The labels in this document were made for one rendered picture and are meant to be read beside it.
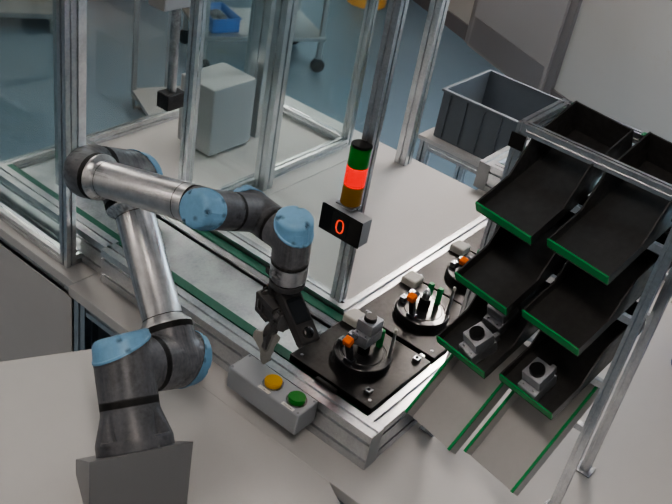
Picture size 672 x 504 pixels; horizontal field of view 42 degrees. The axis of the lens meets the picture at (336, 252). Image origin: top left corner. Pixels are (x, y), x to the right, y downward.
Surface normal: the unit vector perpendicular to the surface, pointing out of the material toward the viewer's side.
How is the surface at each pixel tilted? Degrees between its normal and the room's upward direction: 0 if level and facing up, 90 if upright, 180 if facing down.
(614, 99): 90
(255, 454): 0
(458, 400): 45
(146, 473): 90
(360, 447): 90
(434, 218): 0
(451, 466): 0
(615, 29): 90
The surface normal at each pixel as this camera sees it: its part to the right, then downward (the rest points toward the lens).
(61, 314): -0.62, 0.35
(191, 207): -0.56, 0.00
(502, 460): -0.41, -0.39
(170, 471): 0.40, 0.56
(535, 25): -0.91, 0.10
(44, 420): 0.16, -0.82
